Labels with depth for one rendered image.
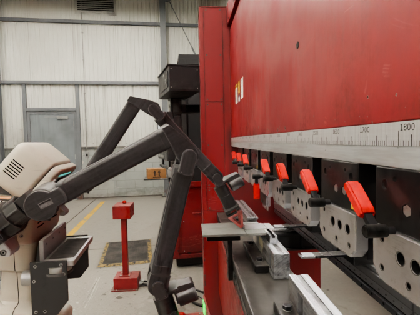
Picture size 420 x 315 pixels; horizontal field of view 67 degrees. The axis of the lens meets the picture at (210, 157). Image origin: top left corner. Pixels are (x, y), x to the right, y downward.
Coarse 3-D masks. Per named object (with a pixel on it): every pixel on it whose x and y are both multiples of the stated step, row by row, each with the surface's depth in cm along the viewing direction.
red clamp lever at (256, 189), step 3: (252, 174) 122; (255, 174) 121; (258, 174) 121; (252, 177) 121; (255, 177) 121; (258, 177) 121; (255, 180) 121; (255, 183) 121; (258, 183) 122; (255, 186) 121; (258, 186) 121; (255, 189) 121; (258, 189) 121; (255, 192) 121; (258, 192) 121; (255, 195) 121; (258, 195) 121; (255, 198) 122; (258, 198) 122
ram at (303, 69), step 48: (240, 0) 169; (288, 0) 87; (336, 0) 59; (384, 0) 44; (240, 48) 173; (288, 48) 88; (336, 48) 59; (384, 48) 45; (240, 96) 177; (288, 96) 89; (336, 96) 60; (384, 96) 45; (240, 144) 181; (288, 144) 90; (336, 144) 60
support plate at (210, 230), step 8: (208, 224) 144; (216, 224) 144; (224, 224) 144; (232, 224) 143; (240, 224) 143; (208, 232) 132; (216, 232) 131; (224, 232) 131; (232, 232) 131; (240, 232) 131; (248, 232) 130; (256, 232) 130; (264, 232) 130
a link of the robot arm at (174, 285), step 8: (176, 280) 96; (184, 280) 95; (152, 288) 88; (160, 288) 89; (168, 288) 93; (176, 288) 92; (184, 288) 93; (192, 288) 93; (160, 296) 89; (184, 296) 92; (192, 296) 93; (184, 304) 93
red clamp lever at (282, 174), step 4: (276, 164) 88; (280, 164) 88; (276, 168) 88; (280, 168) 86; (284, 168) 86; (280, 172) 85; (284, 172) 85; (280, 176) 85; (284, 176) 84; (280, 180) 85; (284, 180) 84; (288, 180) 85; (284, 184) 82; (288, 184) 82; (284, 188) 82; (288, 188) 82; (292, 188) 82; (296, 188) 82
